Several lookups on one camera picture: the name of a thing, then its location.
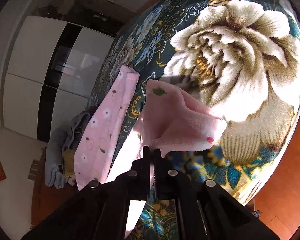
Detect pink fleece garment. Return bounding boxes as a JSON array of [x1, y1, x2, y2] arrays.
[[74, 66, 226, 190]]

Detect yellow knit sweater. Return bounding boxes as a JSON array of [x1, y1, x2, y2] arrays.
[[62, 149, 75, 178]]

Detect wooden headboard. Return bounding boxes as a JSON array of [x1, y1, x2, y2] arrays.
[[254, 118, 300, 239]]

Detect blue-grey sweatshirt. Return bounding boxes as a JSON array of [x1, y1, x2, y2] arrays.
[[45, 112, 90, 189]]

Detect white black glossy wardrobe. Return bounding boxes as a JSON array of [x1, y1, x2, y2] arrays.
[[3, 16, 113, 142]]

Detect teal floral bed blanket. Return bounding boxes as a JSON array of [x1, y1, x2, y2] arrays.
[[88, 0, 300, 205]]

